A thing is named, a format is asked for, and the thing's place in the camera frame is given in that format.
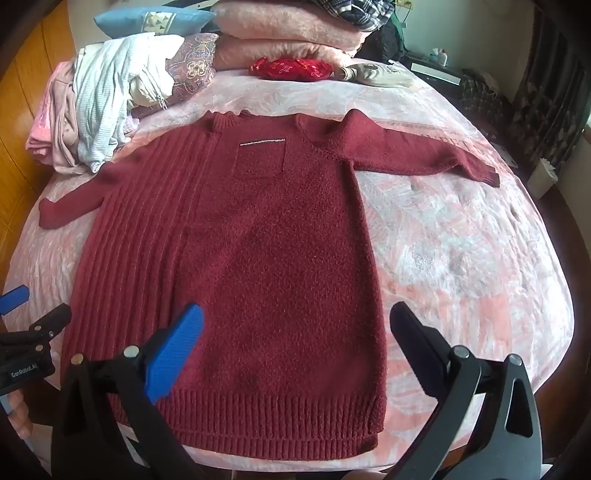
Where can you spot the white striped garment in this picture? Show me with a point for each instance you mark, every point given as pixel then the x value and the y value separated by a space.
pixel 104 101

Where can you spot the dark checked cloth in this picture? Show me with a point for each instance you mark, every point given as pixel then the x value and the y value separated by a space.
pixel 485 99

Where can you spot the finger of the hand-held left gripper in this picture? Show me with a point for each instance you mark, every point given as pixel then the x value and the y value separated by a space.
pixel 51 321
pixel 14 297

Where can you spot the wooden wardrobe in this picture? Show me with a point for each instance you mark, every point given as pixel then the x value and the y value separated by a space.
pixel 27 92

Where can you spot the folded pink fleece blanket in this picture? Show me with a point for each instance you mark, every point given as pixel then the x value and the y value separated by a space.
pixel 286 21
pixel 277 53

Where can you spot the person's left hand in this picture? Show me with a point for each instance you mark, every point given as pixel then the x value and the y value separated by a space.
pixel 19 415

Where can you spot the red embroidered pouch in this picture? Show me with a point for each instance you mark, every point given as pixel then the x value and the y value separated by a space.
pixel 288 69

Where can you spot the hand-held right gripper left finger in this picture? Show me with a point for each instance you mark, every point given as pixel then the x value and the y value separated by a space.
pixel 175 353

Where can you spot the pink patterned bedspread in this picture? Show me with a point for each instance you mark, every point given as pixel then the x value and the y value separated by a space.
pixel 461 258

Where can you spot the cream zipped garment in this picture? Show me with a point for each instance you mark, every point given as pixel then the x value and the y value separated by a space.
pixel 150 90

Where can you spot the dark side table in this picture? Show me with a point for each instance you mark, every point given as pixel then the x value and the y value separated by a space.
pixel 438 69

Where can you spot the white waste bin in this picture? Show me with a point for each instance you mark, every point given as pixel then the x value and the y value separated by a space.
pixel 545 177

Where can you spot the blue pillow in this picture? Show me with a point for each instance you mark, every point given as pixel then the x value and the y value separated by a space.
pixel 138 21

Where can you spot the small white bottle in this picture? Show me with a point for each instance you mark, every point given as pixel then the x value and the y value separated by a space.
pixel 443 56

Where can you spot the dark red knit sweater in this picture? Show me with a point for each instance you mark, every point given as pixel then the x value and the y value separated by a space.
pixel 258 258

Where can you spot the purple paisley pillow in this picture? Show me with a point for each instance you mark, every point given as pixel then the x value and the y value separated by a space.
pixel 194 64

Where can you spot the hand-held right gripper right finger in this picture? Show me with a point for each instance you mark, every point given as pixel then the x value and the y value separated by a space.
pixel 415 341

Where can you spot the beige cloth bag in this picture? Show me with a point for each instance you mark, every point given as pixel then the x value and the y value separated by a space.
pixel 378 74

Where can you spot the plaid dark cloth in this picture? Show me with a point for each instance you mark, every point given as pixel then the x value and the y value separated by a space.
pixel 351 11

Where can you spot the dark patterned curtain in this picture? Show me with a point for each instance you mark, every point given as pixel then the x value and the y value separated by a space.
pixel 549 92

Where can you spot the pink garment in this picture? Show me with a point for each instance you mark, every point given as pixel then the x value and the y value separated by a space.
pixel 53 129

